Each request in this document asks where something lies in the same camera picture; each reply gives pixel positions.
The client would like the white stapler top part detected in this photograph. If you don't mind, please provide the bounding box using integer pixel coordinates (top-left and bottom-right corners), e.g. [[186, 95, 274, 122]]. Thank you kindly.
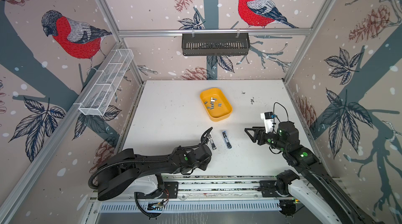
[[208, 134, 217, 150]]

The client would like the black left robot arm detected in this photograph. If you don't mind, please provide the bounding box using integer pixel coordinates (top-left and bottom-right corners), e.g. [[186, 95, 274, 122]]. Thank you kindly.
[[88, 144, 213, 201]]

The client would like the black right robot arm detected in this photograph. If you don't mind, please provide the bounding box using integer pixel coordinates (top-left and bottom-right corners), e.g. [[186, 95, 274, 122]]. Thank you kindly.
[[245, 121, 376, 224]]

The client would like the yellow plastic tray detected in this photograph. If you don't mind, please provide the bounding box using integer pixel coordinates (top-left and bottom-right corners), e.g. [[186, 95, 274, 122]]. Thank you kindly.
[[200, 88, 233, 122]]

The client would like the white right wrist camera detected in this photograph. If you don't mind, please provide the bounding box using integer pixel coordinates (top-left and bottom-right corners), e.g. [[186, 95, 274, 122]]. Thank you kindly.
[[260, 111, 276, 133]]

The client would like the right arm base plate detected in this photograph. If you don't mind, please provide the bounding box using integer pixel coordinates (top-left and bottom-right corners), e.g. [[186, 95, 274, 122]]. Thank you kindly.
[[257, 181, 288, 198]]

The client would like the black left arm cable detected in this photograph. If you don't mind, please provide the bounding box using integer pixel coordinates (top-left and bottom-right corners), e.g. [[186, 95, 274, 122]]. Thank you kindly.
[[87, 127, 214, 218]]

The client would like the aluminium mounting rail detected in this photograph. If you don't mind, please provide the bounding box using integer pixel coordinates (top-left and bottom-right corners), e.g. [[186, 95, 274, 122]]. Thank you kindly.
[[86, 176, 304, 216]]

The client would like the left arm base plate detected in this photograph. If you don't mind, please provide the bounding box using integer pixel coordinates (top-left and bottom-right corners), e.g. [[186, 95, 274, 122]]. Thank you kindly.
[[137, 182, 179, 199]]

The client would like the black wire basket shelf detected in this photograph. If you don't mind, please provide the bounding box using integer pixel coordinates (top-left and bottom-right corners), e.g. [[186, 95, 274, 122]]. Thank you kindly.
[[182, 33, 250, 56]]

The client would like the white wire mesh shelf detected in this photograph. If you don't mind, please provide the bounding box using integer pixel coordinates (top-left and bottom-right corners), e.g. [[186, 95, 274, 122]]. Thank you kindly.
[[79, 49, 134, 116]]

